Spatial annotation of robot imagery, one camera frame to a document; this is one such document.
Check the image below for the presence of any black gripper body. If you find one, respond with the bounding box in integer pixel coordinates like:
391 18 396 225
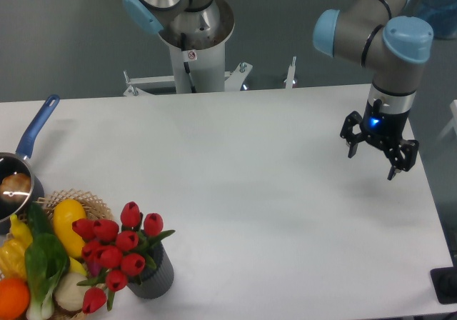
360 102 409 152

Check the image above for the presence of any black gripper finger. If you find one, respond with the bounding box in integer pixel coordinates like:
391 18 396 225
387 139 419 181
340 111 364 158

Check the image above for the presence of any red tulip bouquet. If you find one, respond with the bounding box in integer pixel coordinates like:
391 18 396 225
72 201 175 314

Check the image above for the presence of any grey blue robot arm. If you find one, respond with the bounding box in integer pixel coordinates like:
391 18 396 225
122 0 433 177

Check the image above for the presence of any dark grey ribbed vase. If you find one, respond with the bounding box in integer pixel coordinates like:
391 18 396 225
127 243 174 299

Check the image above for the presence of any black device at table edge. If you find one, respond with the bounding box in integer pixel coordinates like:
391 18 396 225
430 266 456 304

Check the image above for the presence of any blue object top right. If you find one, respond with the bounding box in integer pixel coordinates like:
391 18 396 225
415 0 456 40

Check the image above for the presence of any woven bamboo basket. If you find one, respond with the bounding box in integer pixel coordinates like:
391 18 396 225
36 189 114 319

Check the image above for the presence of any purple sweet potato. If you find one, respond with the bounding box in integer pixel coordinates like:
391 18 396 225
86 261 102 277

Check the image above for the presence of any yellow squash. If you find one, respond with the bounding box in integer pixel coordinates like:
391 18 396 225
53 199 86 259

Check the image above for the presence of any yellow banana piece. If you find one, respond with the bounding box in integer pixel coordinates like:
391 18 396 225
69 257 88 276

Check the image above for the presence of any white garlic bulb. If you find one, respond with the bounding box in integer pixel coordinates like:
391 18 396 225
54 272 89 312

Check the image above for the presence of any green bok choy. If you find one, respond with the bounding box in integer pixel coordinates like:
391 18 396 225
24 233 71 320

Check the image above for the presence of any bread bun in pan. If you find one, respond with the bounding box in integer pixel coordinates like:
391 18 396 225
1 173 31 197

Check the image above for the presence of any small yellow pepper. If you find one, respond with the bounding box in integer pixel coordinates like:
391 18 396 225
9 214 33 249

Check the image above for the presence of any yellow bell pepper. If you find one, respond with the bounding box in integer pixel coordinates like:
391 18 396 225
1 239 27 281

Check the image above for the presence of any orange fruit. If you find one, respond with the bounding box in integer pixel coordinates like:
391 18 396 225
1 278 30 319

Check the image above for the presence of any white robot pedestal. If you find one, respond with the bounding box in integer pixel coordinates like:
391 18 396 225
122 0 298 97

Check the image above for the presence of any black cable on pedestal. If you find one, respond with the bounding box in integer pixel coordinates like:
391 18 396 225
180 33 197 94

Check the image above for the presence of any blue handled saucepan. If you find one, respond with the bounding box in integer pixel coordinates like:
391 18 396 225
1 94 60 235

